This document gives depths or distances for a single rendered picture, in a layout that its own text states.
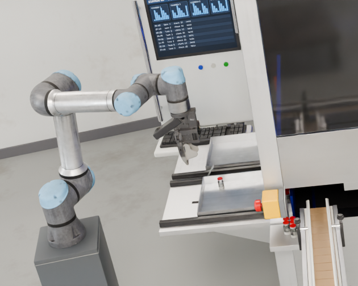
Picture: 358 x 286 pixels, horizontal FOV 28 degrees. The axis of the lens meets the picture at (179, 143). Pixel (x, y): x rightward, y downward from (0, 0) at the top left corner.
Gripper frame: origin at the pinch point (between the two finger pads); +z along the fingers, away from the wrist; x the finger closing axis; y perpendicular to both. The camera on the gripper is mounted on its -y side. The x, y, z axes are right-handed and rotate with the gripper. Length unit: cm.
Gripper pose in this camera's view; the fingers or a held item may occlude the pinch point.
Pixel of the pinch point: (184, 161)
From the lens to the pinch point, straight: 253.8
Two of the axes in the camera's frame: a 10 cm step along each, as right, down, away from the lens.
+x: 1.2, -4.6, 8.8
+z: 1.9, 8.8, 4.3
